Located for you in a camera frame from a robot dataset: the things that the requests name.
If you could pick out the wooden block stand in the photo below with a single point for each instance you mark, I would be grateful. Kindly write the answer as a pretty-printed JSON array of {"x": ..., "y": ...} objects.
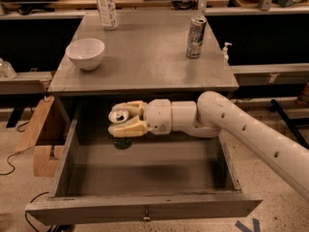
[{"x": 45, "y": 133}]

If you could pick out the white pump dispenser bottle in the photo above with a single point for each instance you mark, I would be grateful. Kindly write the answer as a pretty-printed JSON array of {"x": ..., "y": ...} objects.
[{"x": 225, "y": 50}]

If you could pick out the green soda can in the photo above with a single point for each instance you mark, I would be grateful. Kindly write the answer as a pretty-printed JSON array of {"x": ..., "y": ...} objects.
[{"x": 117, "y": 117}]

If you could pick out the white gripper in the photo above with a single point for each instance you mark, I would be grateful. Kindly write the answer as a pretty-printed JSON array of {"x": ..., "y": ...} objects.
[{"x": 158, "y": 116}]

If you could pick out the small metal drawer knob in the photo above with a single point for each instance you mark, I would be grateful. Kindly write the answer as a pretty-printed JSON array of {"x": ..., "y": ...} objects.
[{"x": 146, "y": 216}]

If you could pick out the clear plastic water bottle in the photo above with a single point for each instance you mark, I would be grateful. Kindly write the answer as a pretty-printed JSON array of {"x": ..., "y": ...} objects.
[{"x": 108, "y": 14}]

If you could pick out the grey cabinet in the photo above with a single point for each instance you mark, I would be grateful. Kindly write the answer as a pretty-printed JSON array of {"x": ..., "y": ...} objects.
[{"x": 145, "y": 54}]

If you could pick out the silver tall energy can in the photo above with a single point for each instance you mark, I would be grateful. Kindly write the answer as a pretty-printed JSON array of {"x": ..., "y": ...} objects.
[{"x": 195, "y": 36}]

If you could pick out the white ceramic bowl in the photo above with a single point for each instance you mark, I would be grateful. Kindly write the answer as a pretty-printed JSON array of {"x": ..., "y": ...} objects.
[{"x": 86, "y": 54}]

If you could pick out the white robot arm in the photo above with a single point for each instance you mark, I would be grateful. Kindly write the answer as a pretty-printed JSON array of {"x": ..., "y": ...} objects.
[{"x": 207, "y": 117}]

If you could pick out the grey open top drawer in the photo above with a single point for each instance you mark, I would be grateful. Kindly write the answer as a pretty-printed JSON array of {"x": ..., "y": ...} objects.
[{"x": 173, "y": 176}]

